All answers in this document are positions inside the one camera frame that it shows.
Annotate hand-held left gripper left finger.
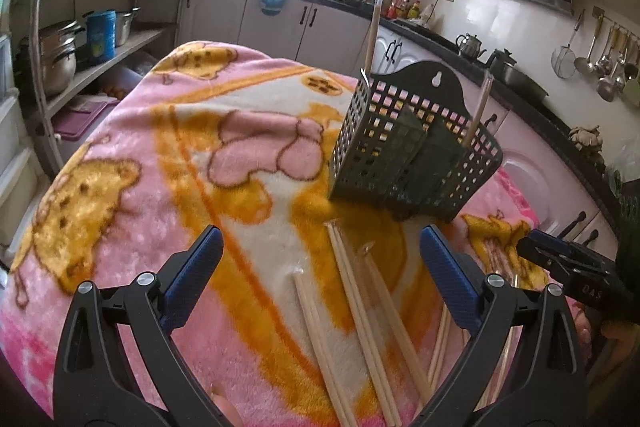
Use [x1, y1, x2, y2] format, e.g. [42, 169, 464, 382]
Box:
[52, 224, 226, 427]

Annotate kitchen shelf unit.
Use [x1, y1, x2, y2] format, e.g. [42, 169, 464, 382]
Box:
[25, 0, 190, 180]

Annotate person's left hand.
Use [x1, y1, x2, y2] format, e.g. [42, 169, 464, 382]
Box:
[210, 382, 244, 427]

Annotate purple lidded container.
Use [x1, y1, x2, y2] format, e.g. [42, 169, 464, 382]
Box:
[51, 98, 122, 141]

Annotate plastic bag of greens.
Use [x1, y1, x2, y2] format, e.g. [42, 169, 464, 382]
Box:
[606, 167, 640, 210]

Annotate blue canister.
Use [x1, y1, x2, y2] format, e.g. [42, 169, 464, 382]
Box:
[86, 10, 117, 64]

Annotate stack of steel pots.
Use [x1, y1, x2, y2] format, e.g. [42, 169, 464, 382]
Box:
[19, 21, 87, 96]

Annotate steel kettle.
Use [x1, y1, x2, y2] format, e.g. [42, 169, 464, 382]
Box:
[455, 33, 487, 61]

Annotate steel bowl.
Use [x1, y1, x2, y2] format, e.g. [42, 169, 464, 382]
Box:
[499, 63, 549, 102]

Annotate dark kettle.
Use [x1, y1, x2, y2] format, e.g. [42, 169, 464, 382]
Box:
[486, 49, 517, 76]

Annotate black kitchen countertop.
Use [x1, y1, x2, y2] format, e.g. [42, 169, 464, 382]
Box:
[187, 0, 623, 220]

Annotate pink bear printed blanket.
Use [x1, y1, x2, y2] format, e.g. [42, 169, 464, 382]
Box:
[0, 39, 593, 427]

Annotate white base cabinets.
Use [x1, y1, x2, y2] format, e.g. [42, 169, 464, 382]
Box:
[175, 0, 623, 258]

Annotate row of hanging kitchen utensils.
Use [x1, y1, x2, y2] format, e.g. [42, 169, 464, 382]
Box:
[574, 19, 640, 108]

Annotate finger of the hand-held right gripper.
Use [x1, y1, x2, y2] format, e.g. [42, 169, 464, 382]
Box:
[516, 229, 617, 297]

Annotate wooden chopsticks pair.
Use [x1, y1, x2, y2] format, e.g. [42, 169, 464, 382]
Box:
[324, 220, 403, 427]
[357, 244, 433, 405]
[427, 302, 453, 390]
[291, 273, 357, 427]

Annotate steel pot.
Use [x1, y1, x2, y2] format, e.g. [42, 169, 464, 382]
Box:
[114, 7, 142, 48]

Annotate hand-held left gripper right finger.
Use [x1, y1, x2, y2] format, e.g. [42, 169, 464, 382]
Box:
[419, 224, 588, 427]

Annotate group of condiment bottles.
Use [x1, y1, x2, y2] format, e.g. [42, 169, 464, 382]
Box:
[384, 0, 437, 24]

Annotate person's right hand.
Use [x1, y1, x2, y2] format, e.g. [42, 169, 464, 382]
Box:
[597, 319, 640, 360]

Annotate dark green utensil basket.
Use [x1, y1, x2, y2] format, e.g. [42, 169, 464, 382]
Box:
[327, 61, 505, 224]

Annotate hanging mesh strainer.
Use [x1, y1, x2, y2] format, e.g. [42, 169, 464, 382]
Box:
[551, 11, 586, 80]

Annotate wooden chopstick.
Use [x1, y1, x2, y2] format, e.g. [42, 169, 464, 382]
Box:
[362, 0, 385, 80]
[462, 73, 495, 146]

